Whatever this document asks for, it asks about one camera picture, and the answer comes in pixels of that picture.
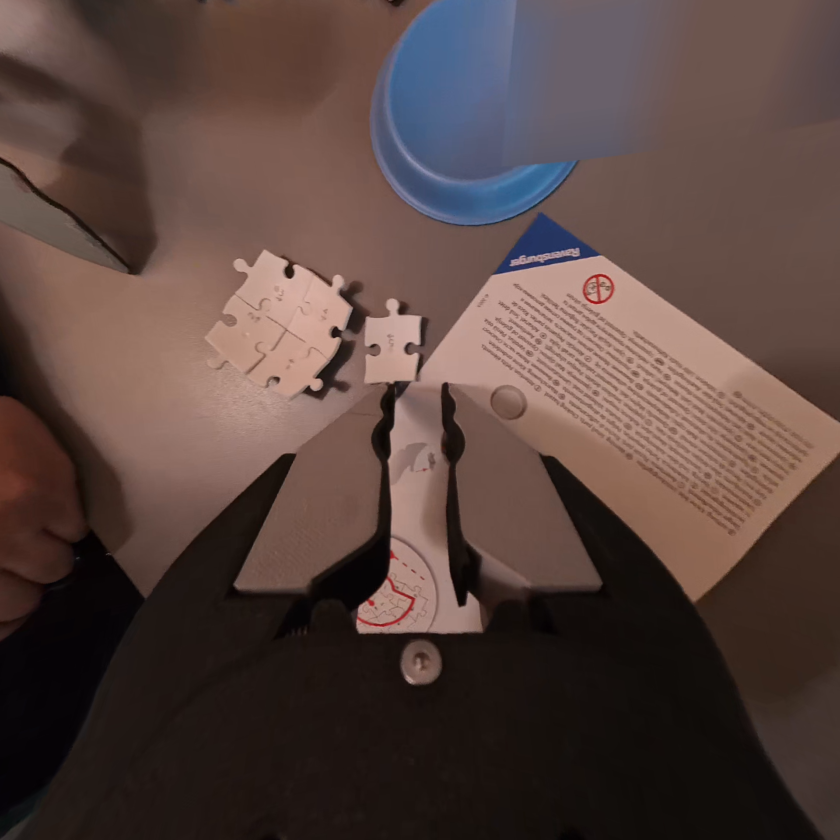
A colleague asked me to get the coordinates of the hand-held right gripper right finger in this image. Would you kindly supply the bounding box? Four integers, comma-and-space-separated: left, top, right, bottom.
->
440, 382, 605, 609

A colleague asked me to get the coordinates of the person's left hand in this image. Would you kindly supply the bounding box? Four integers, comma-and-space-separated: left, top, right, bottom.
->
0, 395, 91, 642

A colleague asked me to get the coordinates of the white jigsaw piece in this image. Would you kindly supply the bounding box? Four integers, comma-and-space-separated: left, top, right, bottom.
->
362, 298, 425, 385

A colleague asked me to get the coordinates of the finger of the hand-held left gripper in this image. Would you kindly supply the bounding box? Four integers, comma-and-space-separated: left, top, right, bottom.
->
0, 156, 143, 277

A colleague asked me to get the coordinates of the blue plastic bowl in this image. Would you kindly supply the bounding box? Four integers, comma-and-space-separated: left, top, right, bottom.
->
369, 0, 579, 228

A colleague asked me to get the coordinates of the printed instruction leaflet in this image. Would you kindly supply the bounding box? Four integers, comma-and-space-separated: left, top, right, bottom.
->
355, 212, 840, 635

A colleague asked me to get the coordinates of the joined four-piece puzzle section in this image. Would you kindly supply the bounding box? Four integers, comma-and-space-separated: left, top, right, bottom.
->
204, 248, 356, 400

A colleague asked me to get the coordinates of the person's dark clothing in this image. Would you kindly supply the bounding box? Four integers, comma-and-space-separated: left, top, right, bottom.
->
0, 545, 147, 818

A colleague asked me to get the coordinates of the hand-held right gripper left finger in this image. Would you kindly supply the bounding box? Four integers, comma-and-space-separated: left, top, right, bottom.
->
231, 384, 399, 595

